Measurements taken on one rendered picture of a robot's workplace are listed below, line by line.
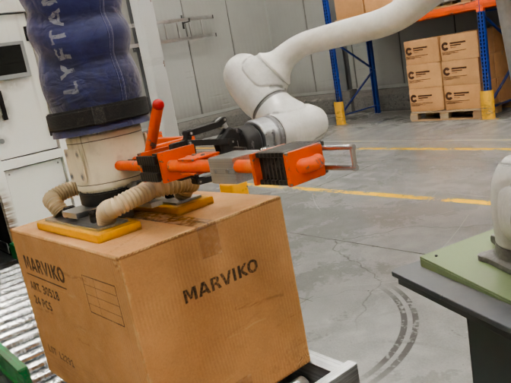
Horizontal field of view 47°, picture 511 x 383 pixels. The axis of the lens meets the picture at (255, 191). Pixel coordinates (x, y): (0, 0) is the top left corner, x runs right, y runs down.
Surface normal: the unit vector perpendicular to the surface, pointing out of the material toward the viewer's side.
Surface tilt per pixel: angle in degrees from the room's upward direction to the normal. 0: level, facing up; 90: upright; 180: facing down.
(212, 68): 90
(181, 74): 90
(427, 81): 93
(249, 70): 58
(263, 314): 89
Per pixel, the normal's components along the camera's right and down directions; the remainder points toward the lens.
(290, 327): 0.64, 0.04
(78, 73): -0.02, -0.08
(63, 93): -0.37, 0.28
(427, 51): -0.74, 0.28
